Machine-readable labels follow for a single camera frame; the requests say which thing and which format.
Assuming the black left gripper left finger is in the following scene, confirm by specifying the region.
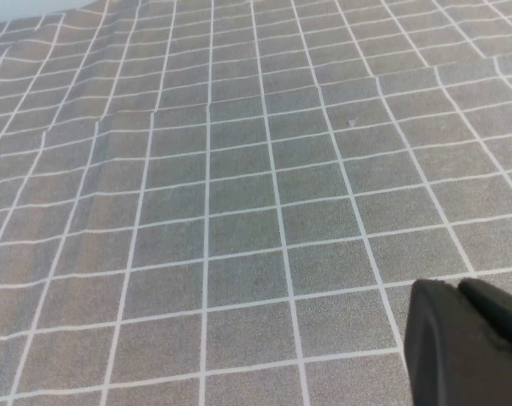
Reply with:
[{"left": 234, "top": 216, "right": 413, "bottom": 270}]
[{"left": 405, "top": 277, "right": 512, "bottom": 406}]

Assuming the grey white-grid tablecloth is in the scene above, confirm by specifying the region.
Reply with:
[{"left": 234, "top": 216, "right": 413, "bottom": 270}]
[{"left": 0, "top": 0, "right": 512, "bottom": 406}]

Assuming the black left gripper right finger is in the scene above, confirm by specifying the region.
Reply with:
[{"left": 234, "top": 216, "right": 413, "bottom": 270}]
[{"left": 457, "top": 277, "right": 512, "bottom": 354}]

